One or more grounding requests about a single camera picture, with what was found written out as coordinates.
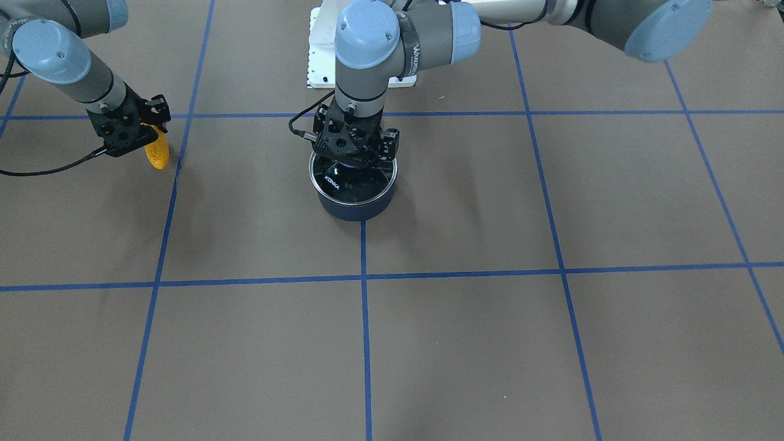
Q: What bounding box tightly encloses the yellow corn cob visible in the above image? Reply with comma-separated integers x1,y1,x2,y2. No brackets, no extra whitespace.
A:
142,124,170,170

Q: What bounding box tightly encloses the glass pot lid blue knob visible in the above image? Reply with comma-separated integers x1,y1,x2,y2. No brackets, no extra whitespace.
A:
309,153,398,208

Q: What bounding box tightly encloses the dark blue saucepan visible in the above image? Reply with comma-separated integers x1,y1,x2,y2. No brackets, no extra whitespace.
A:
309,153,398,222

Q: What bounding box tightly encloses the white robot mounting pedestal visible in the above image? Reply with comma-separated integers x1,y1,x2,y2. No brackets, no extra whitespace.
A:
306,1,401,88

